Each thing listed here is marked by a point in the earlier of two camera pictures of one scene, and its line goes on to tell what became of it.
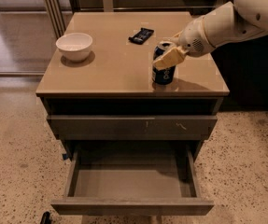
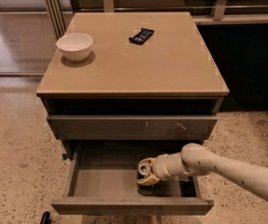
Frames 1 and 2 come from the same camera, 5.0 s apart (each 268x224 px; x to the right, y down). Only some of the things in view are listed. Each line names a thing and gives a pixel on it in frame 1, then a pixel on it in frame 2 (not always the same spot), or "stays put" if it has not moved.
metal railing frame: x=57 y=10 stays put
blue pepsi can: x=163 y=76 to x=142 y=186
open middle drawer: x=136 y=178 stays put
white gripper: x=193 y=38 to x=162 y=167
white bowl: x=75 y=47 stays put
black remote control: x=142 y=35 stays put
